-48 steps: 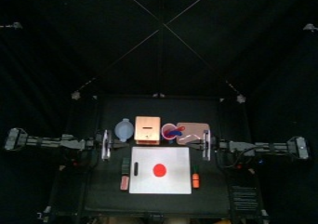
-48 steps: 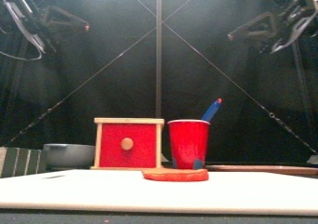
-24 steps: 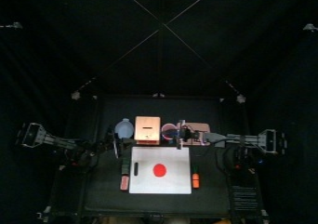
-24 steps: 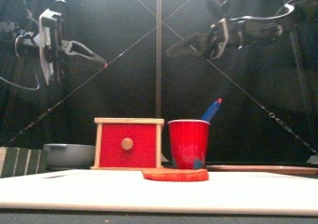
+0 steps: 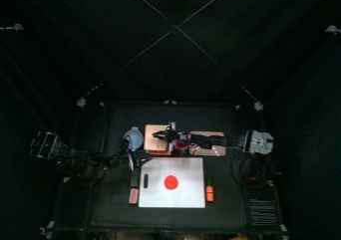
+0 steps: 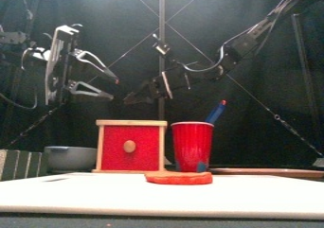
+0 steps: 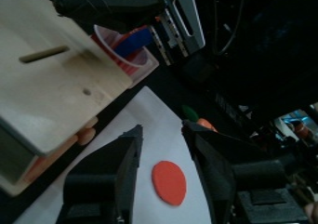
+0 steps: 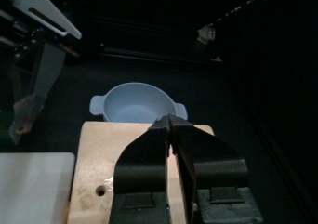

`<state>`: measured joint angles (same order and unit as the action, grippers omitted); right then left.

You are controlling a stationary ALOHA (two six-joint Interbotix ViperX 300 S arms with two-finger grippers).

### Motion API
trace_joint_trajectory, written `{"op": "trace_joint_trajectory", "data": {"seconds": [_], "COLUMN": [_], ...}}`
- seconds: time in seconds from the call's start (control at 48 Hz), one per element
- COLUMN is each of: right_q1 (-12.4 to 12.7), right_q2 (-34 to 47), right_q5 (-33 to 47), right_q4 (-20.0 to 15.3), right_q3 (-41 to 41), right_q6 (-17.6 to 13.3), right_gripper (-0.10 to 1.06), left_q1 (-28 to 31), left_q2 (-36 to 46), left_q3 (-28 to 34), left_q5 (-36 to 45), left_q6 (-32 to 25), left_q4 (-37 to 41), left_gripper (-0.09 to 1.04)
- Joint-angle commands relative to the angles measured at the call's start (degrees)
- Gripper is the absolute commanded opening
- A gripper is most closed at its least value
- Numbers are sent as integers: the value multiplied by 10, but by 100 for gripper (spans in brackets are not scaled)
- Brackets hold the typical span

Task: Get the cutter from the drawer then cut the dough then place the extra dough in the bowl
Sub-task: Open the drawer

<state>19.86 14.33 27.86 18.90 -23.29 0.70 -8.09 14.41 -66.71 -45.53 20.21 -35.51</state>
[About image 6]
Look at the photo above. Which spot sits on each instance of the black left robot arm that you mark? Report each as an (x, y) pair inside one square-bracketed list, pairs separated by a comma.
[(35, 53)]

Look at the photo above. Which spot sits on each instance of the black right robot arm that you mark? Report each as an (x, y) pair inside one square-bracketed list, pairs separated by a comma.
[(239, 45)]

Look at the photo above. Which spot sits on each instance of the red drawer with wooden knob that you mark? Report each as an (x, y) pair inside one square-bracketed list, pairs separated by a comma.
[(143, 156)]

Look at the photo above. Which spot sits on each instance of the flat orange dough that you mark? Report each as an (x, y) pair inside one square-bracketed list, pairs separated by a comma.
[(179, 178)]

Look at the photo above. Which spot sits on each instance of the blue marker with red tip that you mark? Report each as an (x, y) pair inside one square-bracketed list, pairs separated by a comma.
[(215, 112)]

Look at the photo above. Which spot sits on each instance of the red plastic cup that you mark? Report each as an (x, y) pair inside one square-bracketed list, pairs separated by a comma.
[(191, 146)]

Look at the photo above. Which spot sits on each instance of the green white striped block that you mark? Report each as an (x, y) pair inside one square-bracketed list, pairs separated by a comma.
[(9, 165)]

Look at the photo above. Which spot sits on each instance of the white cutting board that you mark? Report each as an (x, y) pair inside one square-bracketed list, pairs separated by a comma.
[(104, 195)]

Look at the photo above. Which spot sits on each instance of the brown wooden tray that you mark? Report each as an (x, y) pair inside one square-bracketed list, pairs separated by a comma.
[(273, 172)]

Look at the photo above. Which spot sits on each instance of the wooden drawer box frame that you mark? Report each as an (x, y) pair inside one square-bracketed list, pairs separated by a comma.
[(131, 123)]

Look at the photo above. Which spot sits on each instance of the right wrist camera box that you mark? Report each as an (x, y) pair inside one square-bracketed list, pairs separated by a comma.
[(160, 48)]

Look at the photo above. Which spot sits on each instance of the vertical metal frame pole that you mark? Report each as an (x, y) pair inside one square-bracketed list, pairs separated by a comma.
[(162, 17)]

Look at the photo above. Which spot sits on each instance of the slanted dark frame pole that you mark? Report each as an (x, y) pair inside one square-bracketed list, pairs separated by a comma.
[(304, 74)]

